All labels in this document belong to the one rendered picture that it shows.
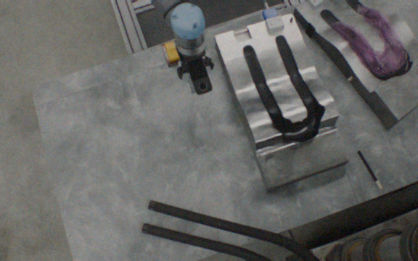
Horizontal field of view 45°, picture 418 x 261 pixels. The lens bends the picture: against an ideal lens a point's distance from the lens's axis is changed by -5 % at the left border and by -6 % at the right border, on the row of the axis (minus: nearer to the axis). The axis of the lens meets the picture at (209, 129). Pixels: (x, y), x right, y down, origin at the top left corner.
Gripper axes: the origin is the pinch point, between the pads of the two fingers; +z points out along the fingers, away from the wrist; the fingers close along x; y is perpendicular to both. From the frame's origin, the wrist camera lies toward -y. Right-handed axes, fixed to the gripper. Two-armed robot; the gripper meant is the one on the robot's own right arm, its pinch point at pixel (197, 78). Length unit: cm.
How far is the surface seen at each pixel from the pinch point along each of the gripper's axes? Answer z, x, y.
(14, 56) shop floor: 95, 79, 80
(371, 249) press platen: -34, -21, -60
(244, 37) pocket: 8.7, -19.1, 12.1
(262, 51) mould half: 6.2, -22.4, 4.8
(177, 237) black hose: 10.0, 19.5, -40.8
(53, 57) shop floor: 95, 59, 72
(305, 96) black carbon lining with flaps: 3.3, -28.8, -14.1
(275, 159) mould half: 8.8, -14.8, -28.2
